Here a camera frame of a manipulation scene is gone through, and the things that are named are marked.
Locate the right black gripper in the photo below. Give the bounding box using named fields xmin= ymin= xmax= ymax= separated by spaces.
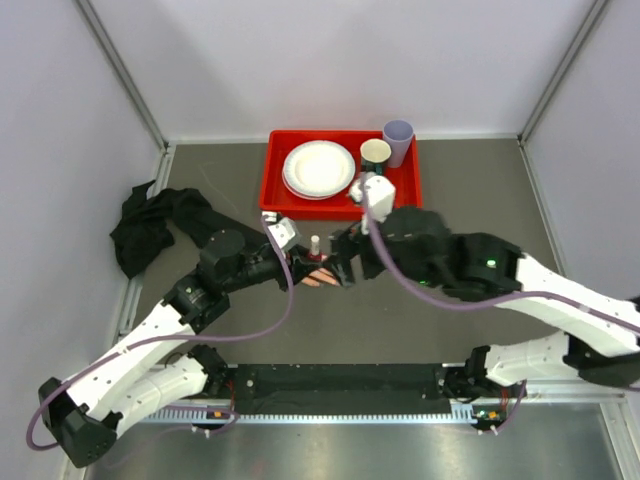
xmin=322 ymin=202 xmax=441 ymax=290

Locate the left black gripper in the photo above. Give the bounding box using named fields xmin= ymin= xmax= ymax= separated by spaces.
xmin=223 ymin=245 xmax=322 ymax=293

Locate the white nail polish brush cap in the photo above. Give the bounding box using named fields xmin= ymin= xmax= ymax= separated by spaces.
xmin=309 ymin=235 xmax=321 ymax=257

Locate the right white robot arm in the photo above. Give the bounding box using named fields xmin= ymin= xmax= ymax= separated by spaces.
xmin=327 ymin=206 xmax=639 ymax=397

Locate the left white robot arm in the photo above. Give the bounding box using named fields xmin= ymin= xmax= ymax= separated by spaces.
xmin=38 ymin=219 xmax=324 ymax=468

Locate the mannequin hand with nails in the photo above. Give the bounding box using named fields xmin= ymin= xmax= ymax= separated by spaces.
xmin=301 ymin=268 xmax=341 ymax=288

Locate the white paper plates stack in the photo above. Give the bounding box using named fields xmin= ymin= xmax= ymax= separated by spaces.
xmin=282 ymin=140 xmax=356 ymax=200

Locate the dark green mug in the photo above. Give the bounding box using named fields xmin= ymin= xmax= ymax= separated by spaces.
xmin=360 ymin=139 xmax=392 ymax=175

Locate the lavender plastic cup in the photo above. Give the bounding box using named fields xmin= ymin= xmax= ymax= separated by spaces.
xmin=382 ymin=119 xmax=414 ymax=168

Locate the black sleeve cloth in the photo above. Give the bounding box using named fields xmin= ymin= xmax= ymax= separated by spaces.
xmin=110 ymin=181 xmax=267 ymax=279

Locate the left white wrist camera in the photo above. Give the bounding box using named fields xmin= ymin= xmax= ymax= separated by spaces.
xmin=262 ymin=211 xmax=301 ymax=253

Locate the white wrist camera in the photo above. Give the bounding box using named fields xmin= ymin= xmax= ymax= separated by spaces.
xmin=262 ymin=211 xmax=301 ymax=253
xmin=348 ymin=172 xmax=396 ymax=223

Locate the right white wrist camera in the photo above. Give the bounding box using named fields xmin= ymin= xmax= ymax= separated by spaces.
xmin=348 ymin=172 xmax=396 ymax=223

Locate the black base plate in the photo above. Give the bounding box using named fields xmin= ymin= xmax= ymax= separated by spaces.
xmin=231 ymin=364 xmax=455 ymax=416

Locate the grey slotted cable duct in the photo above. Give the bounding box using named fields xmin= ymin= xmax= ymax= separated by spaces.
xmin=142 ymin=403 xmax=505 ymax=428

